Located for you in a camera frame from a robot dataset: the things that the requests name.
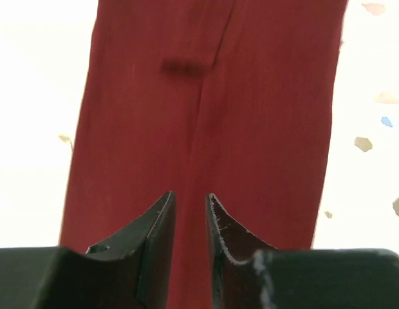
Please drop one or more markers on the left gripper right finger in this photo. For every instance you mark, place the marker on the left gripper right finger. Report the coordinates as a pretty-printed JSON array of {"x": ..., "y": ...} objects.
[{"x": 246, "y": 272}]

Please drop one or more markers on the dark red t shirt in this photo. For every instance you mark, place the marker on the dark red t shirt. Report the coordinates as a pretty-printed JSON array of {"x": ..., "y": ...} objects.
[{"x": 226, "y": 97}]

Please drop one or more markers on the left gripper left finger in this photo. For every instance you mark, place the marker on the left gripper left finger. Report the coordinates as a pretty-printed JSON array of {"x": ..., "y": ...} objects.
[{"x": 129, "y": 269}]

